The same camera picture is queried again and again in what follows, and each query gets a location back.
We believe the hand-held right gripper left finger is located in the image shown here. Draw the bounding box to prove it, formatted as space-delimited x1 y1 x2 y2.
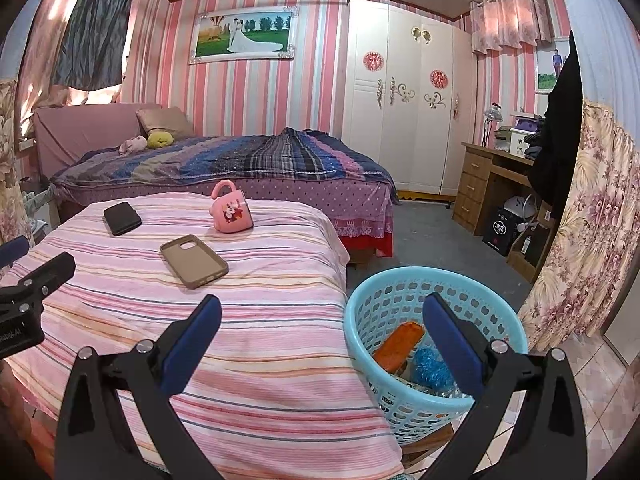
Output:
54 293 224 480

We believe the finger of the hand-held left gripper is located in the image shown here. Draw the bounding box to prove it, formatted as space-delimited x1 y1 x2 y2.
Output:
0 236 30 270
0 252 76 308

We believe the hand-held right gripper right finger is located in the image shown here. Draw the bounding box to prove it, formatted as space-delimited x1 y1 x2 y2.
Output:
422 292 589 480

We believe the blue plastic bag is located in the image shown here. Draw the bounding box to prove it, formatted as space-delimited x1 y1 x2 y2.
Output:
410 346 456 389

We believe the orange plastic wrapper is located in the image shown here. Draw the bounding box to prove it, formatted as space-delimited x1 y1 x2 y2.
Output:
372 321 426 374

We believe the blue plastic basket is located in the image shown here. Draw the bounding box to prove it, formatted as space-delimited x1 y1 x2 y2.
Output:
345 266 529 446

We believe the person's left forearm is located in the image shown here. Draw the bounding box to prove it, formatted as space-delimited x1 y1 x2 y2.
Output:
0 360 30 480

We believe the brown phone case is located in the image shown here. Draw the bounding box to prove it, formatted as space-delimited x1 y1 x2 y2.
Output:
160 234 230 290

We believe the floral curtain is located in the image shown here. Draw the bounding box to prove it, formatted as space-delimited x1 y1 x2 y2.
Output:
517 97 640 354
0 77 36 246

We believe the grey floor mat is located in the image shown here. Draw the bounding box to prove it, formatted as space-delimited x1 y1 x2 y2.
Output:
345 199 534 307

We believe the black box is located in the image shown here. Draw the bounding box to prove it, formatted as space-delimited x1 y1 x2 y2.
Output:
482 206 519 257

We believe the red bed skirt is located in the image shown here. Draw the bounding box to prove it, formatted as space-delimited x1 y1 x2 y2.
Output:
345 232 394 259

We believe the pink mug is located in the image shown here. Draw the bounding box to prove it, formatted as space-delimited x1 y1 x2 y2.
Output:
210 180 254 234

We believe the purple headboard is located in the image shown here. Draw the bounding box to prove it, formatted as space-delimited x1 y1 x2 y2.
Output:
32 103 164 181

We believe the white appliance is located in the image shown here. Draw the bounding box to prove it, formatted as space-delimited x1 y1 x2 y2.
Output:
500 195 539 231

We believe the wooden desk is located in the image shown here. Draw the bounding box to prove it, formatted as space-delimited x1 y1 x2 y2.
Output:
452 141 556 284

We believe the white board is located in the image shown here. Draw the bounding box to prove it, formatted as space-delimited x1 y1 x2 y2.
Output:
600 310 640 367

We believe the purple dotted bedsheet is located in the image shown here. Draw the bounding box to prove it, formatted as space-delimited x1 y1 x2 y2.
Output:
55 175 399 256

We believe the beige pillow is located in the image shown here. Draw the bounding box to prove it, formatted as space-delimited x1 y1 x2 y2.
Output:
136 107 195 139

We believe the white wardrobe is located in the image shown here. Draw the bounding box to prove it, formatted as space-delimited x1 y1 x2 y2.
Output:
341 0 479 199

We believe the white box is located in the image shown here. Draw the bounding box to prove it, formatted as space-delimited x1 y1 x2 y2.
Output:
494 127 539 157

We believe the pink window curtain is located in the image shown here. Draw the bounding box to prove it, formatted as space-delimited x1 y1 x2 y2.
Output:
17 0 136 109

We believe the black hanging coat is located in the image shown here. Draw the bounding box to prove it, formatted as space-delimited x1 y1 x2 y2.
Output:
527 30 585 206

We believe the desk lamp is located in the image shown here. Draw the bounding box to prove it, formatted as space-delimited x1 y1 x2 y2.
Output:
480 102 504 147

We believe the dark window curtain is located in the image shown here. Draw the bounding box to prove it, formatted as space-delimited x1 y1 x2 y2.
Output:
50 0 137 91

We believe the pink curtain valance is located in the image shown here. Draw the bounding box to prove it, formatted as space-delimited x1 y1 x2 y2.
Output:
469 0 555 55

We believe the small framed wall picture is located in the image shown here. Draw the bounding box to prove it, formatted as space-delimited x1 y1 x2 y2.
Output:
535 40 571 95

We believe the large framed wall picture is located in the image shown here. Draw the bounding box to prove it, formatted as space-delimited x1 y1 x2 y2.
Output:
188 6 299 65

